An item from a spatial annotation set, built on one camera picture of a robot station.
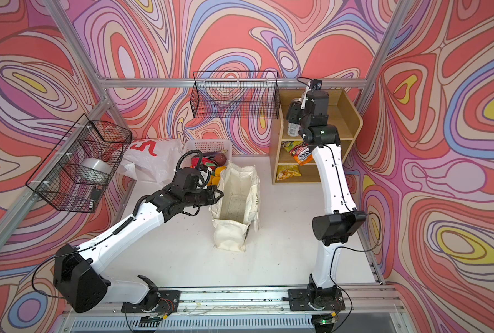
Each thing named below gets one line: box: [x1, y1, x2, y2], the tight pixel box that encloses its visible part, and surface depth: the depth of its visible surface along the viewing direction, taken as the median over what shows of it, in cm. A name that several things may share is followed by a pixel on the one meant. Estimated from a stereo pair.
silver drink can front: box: [287, 121, 301, 137], surface depth 82 cm
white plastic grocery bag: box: [122, 138, 184, 186], surface depth 101 cm
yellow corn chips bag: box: [276, 164, 302, 181], surface depth 110 cm
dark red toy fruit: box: [213, 152, 227, 167], surface depth 113 cm
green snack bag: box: [281, 140, 303, 152], surface depth 99 cm
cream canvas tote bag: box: [208, 161, 261, 253], surface depth 82 cm
